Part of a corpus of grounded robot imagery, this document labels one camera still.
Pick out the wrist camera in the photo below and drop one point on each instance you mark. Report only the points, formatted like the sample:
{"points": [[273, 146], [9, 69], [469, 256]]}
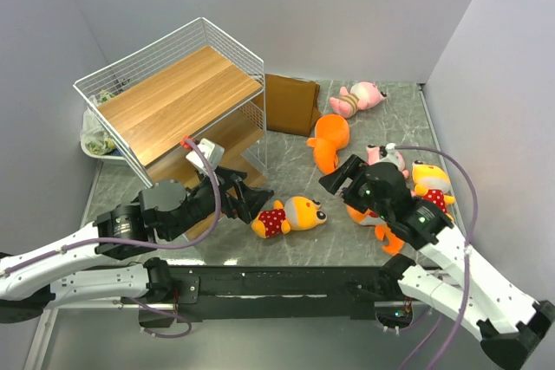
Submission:
{"points": [[203, 153], [389, 154]]}

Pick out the pink striped plush far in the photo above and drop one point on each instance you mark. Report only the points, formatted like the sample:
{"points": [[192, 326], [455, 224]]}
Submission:
{"points": [[361, 96]]}

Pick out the large orange shark plush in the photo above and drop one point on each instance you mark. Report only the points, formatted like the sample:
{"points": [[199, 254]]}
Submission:
{"points": [[331, 135]]}

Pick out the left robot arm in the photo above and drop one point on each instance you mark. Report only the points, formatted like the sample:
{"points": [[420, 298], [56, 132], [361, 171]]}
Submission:
{"points": [[94, 262]]}

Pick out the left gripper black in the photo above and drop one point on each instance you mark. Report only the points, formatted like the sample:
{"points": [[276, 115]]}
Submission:
{"points": [[251, 201]]}

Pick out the brown folded cloth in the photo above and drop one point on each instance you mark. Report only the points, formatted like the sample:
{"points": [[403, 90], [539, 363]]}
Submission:
{"points": [[291, 105]]}

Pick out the pink striped plush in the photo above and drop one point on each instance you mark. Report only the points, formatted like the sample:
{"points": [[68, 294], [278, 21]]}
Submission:
{"points": [[361, 96], [372, 154]]}

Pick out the yellow plush polka-dot dress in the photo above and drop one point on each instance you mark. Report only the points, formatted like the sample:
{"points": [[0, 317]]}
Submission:
{"points": [[296, 214]]}

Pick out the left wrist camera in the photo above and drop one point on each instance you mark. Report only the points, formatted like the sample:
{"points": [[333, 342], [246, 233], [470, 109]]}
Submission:
{"points": [[203, 153]]}

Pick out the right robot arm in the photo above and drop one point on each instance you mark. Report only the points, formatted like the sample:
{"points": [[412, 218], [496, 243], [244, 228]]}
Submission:
{"points": [[508, 323]]}

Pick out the white wire wooden shelf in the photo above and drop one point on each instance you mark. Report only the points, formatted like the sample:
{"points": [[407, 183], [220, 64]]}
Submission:
{"points": [[196, 82]]}

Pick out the orange shark plush small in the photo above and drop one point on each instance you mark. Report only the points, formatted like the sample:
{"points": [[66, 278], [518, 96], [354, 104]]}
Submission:
{"points": [[392, 244]]}

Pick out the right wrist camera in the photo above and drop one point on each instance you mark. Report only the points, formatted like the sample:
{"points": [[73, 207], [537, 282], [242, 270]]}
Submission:
{"points": [[389, 154]]}

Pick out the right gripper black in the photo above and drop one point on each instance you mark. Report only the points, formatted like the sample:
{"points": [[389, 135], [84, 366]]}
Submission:
{"points": [[353, 169]]}

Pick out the yellow plush red dress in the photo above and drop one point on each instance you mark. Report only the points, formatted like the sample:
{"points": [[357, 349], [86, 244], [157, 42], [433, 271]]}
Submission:
{"points": [[433, 184]]}

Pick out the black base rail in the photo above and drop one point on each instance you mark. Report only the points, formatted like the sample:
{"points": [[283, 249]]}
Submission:
{"points": [[201, 293]]}

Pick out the pink striped plush near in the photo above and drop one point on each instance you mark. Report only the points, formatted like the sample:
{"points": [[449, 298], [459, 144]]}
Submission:
{"points": [[372, 154]]}

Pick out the white basin with bag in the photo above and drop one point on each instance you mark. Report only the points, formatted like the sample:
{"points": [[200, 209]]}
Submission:
{"points": [[96, 142]]}

